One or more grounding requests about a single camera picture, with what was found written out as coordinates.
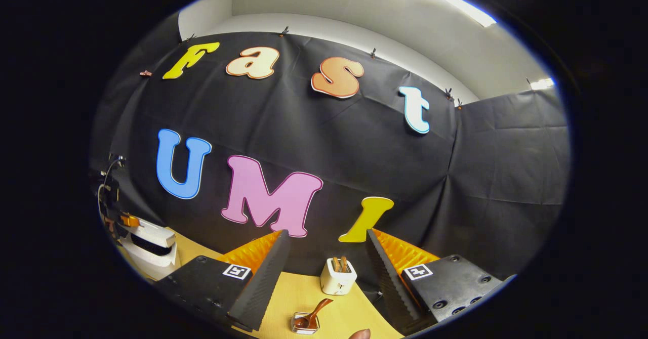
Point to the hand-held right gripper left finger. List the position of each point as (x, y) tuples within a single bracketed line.
[(263, 283)]

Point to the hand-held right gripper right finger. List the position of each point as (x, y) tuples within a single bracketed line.
[(390, 283)]

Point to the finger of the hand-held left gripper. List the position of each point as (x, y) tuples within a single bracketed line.
[(129, 221)]

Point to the white rice cooker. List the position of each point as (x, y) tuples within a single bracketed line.
[(152, 255)]

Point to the brown wooden spoon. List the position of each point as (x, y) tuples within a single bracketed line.
[(316, 311)]

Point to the toast slice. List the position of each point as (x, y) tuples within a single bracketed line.
[(335, 264), (344, 263)]

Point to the white toaster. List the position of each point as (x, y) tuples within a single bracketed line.
[(338, 282)]

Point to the black backdrop cloth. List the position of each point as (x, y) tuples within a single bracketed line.
[(329, 141)]

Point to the ceiling light strip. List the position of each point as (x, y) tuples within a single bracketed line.
[(542, 83)]

